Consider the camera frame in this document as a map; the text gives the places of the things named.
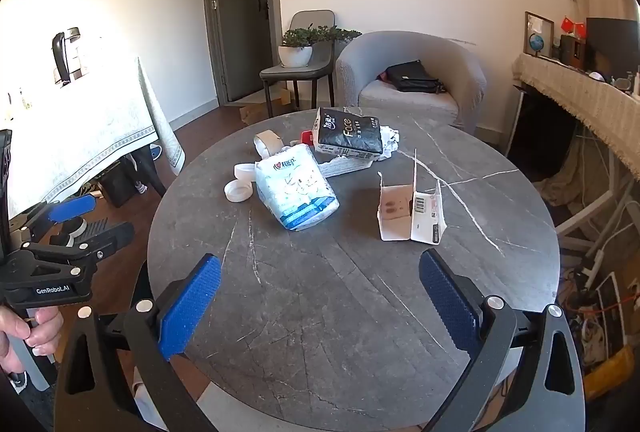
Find white paper sheet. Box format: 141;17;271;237
317;154;376;179

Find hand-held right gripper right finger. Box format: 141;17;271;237
419;249;586;432

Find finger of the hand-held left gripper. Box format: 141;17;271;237
10;194;98;240
22;222;136;265

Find black handbag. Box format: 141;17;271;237
385;60;446;93

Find black office chair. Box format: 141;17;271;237
51;28;83;87

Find person's left hand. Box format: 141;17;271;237
0;304;65;375

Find black tissue pack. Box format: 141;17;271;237
312;108;383;161

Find desk with lace cloth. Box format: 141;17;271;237
511;53;640;173

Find white carton box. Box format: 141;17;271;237
376;148;447;243

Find grey armchair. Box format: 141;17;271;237
335;30;487;135

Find black monitor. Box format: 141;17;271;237
585;18;640;80

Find brown speaker box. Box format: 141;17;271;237
559;35;586;65

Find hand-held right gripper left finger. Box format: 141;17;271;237
52;254;222;432

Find potted green plant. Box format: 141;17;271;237
277;26;362;68

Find cardboard tape roll core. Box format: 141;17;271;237
252;129;283;161

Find crumpled white paper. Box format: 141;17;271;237
380;125;402;157

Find table with white tablecloth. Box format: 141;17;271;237
0;56;186;219

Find grey door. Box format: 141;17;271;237
201;0;281;109

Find white and blue tissue pack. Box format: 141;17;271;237
254;143;340;231

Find grey dining chair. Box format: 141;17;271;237
259;10;337;117

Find small red flags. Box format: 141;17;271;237
560;16;587;38

